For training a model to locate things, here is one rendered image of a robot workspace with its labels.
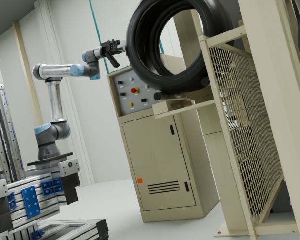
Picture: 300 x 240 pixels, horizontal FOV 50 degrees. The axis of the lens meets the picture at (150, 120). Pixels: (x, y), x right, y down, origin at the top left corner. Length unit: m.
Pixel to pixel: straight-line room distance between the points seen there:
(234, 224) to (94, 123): 4.21
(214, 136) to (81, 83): 4.34
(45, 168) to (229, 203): 1.21
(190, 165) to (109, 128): 3.38
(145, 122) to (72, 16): 4.04
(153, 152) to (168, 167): 0.17
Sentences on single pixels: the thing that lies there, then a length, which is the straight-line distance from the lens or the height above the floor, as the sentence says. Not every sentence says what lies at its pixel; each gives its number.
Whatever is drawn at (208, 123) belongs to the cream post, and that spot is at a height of 0.69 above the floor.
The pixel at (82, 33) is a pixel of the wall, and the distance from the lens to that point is 6.06.
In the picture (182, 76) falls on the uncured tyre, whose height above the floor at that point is 0.96.
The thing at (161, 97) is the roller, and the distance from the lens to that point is 1.74.
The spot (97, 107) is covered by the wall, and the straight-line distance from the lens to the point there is 5.83.
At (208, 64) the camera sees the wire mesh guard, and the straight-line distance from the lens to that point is 1.10.
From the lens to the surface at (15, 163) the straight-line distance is 2.23.
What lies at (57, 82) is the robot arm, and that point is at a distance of 2.35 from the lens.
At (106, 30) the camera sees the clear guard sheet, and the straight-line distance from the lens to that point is 2.81.
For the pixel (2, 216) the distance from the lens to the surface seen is 1.93.
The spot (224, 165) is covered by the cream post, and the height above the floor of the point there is 0.42.
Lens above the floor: 0.74
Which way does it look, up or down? 2 degrees up
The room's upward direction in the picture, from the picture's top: 14 degrees counter-clockwise
